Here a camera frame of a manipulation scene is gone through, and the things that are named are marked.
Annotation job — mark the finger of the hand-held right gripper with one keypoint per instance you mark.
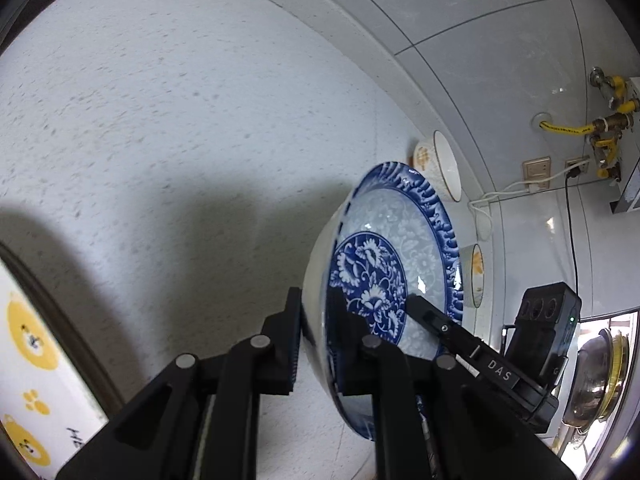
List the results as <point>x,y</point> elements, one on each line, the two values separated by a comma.
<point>450,335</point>

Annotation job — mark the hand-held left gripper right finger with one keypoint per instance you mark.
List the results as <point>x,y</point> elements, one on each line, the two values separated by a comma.
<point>350,355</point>

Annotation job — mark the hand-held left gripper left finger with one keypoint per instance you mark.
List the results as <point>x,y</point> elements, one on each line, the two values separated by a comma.
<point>285,350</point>

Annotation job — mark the small orange flower bowl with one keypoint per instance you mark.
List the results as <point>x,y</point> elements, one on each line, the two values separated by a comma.
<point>475,280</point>

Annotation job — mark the blue floral porcelain bowl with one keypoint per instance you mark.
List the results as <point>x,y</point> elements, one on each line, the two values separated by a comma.
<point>400,220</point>

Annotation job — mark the white bowl brown rim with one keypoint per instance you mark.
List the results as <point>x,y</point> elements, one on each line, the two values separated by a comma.
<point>445,160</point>

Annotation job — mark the white yellow bear plate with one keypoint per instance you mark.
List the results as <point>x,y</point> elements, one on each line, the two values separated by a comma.
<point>40,395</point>

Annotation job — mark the steel basin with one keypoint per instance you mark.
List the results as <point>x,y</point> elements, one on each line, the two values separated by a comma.
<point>590,375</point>

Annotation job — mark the yellow basin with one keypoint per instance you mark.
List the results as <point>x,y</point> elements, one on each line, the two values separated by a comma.
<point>620,360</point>

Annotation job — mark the brass pipe valve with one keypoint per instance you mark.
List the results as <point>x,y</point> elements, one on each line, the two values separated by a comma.
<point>597,77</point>
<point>607,160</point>

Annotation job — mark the white water heater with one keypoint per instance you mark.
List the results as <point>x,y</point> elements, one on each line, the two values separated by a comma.
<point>632,170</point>

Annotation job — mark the beige double wall socket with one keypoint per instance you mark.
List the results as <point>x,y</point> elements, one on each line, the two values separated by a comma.
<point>536,172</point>

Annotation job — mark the white wall socket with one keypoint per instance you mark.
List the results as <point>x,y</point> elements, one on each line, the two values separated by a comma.
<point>577,165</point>

